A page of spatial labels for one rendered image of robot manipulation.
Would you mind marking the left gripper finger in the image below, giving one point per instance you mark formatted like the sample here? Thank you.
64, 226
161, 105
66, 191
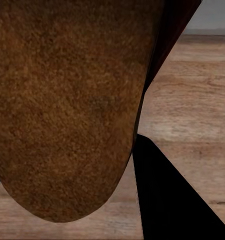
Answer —
170, 208

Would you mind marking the sandal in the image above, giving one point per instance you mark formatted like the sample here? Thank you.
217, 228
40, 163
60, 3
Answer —
73, 77

